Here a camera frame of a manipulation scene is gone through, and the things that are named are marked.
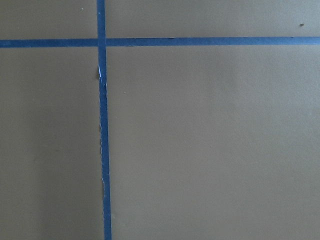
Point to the brown paper table cover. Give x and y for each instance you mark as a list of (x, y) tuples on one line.
[(206, 143)]

